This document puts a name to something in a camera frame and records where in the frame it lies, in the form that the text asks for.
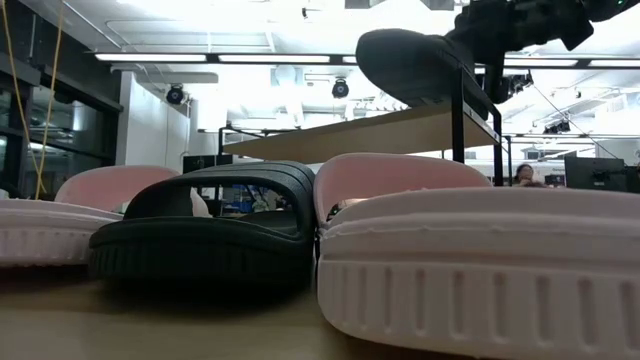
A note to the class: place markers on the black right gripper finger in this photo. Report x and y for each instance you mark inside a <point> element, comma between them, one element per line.
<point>492,75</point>

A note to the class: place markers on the black slide sandal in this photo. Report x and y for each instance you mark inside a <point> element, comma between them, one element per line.
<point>200,250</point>
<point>410,65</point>

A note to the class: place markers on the pink slide sandal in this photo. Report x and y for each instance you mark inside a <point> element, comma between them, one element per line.
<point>475,275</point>
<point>40,235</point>

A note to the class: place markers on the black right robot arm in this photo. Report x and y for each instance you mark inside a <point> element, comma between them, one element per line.
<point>605,7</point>

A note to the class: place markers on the black ceiling spotlight cluster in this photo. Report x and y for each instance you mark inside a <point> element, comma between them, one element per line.
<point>557,127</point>
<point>517,82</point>

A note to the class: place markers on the person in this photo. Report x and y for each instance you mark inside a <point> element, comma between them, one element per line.
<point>525,174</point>

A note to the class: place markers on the black background monitor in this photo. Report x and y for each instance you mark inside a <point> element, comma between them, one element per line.
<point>595,175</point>
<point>205,162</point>

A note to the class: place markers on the round black ceiling lamp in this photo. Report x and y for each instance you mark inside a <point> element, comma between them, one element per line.
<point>340,88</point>
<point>175,94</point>

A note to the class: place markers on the long linear ceiling light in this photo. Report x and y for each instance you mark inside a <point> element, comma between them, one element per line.
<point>270,58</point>

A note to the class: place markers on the wooden shelf with black frame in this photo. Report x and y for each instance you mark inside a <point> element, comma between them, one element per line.
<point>375,135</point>

